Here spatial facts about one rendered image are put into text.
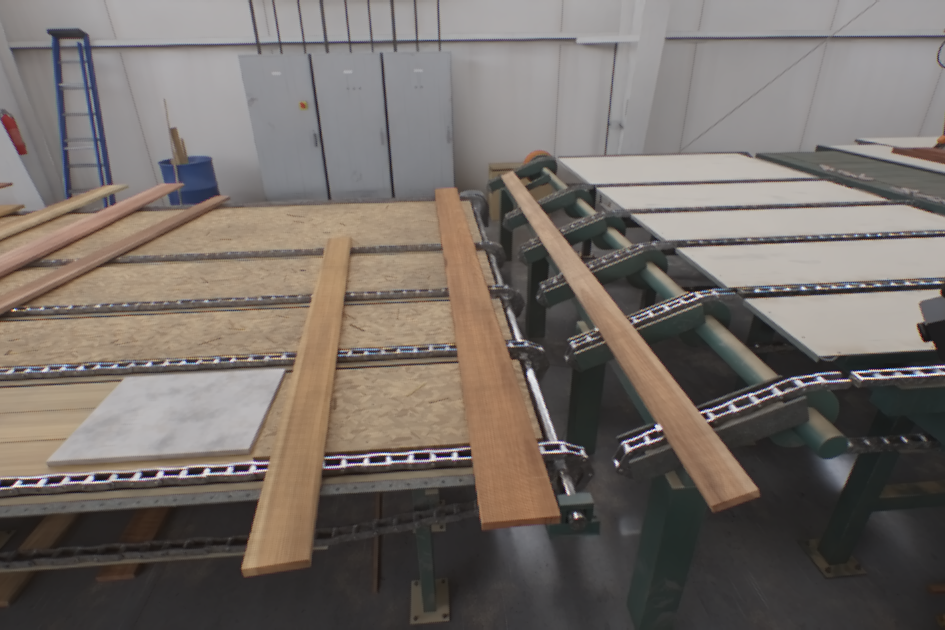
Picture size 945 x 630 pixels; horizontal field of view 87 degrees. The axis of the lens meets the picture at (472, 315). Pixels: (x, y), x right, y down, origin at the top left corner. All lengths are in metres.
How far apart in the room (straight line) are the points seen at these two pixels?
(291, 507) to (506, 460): 0.59
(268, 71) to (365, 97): 1.12
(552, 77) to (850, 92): 4.27
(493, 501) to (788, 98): 7.97
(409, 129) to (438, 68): 0.78
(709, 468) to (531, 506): 0.48
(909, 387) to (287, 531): 1.80
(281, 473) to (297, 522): 0.20
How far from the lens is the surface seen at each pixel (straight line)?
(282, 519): 1.45
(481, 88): 7.26
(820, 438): 1.76
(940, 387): 2.05
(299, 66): 6.77
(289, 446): 1.65
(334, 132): 6.75
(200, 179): 6.94
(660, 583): 2.05
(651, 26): 6.85
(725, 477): 1.50
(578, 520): 1.53
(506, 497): 1.41
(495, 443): 1.56
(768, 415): 1.71
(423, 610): 2.25
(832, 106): 9.20
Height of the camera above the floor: 1.91
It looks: 27 degrees down
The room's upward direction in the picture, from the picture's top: 1 degrees counter-clockwise
